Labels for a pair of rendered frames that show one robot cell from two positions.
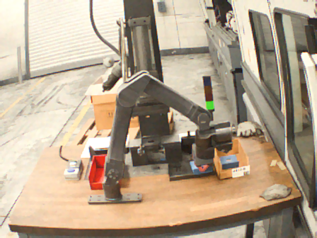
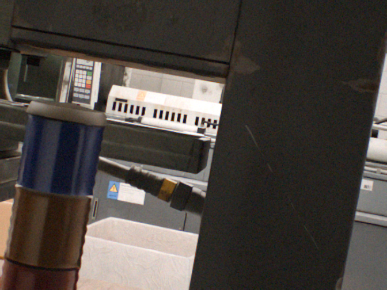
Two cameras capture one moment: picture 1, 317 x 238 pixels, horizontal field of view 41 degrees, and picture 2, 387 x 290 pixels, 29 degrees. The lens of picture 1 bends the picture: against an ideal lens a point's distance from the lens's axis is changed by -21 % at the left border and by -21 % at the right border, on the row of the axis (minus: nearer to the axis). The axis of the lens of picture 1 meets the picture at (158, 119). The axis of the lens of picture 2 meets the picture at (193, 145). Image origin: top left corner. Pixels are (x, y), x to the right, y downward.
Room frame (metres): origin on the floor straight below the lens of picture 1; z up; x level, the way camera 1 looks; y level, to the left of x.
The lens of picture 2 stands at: (2.26, -0.59, 1.21)
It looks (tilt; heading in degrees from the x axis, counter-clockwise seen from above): 3 degrees down; 94
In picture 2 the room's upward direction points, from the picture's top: 10 degrees clockwise
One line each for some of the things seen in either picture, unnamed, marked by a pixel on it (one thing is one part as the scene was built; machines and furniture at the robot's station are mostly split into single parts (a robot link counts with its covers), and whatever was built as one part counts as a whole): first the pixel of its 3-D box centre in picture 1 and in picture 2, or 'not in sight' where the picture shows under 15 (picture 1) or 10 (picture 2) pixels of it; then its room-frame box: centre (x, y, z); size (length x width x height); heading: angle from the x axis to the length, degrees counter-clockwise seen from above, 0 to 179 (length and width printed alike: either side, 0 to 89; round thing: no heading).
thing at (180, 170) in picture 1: (190, 168); not in sight; (1.84, -0.10, 0.91); 0.17 x 0.16 x 0.02; 89
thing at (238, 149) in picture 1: (231, 159); not in sight; (1.82, -0.26, 0.93); 0.25 x 0.13 x 0.08; 179
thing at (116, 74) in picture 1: (119, 69); not in sight; (2.31, 0.15, 1.25); 0.19 x 0.07 x 0.19; 89
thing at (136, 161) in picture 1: (156, 151); not in sight; (2.02, 0.03, 0.94); 0.20 x 0.10 x 0.07; 89
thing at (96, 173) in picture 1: (105, 171); not in sight; (1.86, 0.23, 0.93); 0.25 x 0.12 x 0.06; 179
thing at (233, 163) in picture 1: (228, 159); not in sight; (1.85, -0.26, 0.92); 0.15 x 0.07 x 0.03; 177
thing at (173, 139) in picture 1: (154, 142); not in sight; (2.02, 0.03, 0.98); 0.20 x 0.10 x 0.01; 89
